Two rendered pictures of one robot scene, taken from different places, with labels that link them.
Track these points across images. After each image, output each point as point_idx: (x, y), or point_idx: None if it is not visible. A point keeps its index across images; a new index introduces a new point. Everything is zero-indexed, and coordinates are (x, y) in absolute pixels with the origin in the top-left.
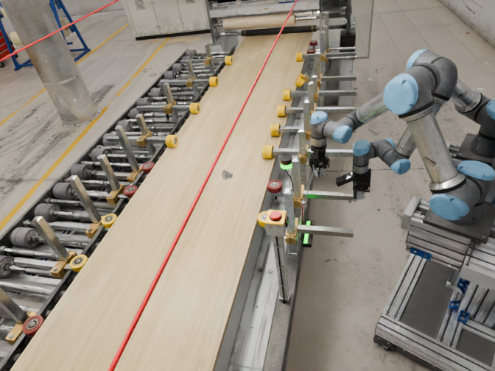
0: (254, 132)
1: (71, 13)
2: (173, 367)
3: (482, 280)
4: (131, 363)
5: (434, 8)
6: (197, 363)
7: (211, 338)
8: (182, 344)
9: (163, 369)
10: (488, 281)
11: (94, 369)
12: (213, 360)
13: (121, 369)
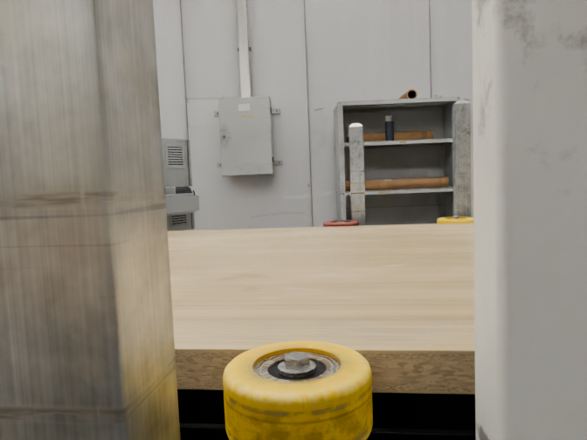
0: None
1: None
2: (210, 237)
3: (169, 206)
4: (189, 249)
5: None
6: (208, 232)
7: (169, 232)
8: (169, 237)
9: (211, 238)
10: (172, 203)
11: (189, 262)
12: (207, 230)
13: (201, 250)
